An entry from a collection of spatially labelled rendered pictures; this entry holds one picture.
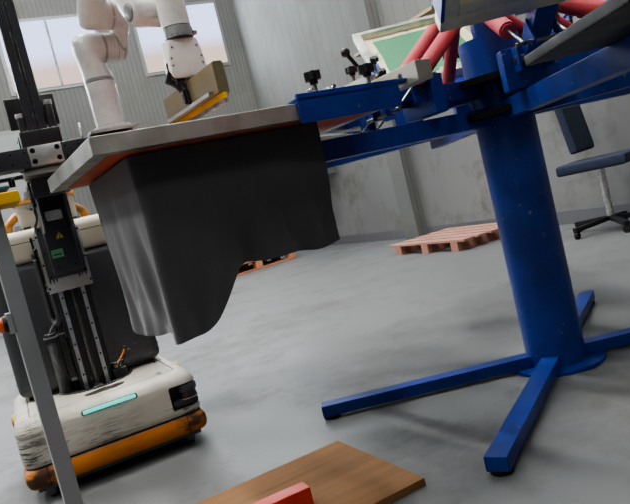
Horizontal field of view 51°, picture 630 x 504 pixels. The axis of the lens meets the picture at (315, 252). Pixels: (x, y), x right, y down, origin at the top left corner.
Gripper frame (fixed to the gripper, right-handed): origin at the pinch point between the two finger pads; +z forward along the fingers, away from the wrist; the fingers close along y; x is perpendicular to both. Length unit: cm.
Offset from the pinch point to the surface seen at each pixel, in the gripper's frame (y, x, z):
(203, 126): 11.7, 29.7, 11.9
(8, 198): 49, -5, 16
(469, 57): -99, 1, 0
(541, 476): -41, 52, 109
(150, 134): 23.6, 29.7, 11.8
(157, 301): 25, 9, 48
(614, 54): -61, 78, 18
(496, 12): -68, 44, -2
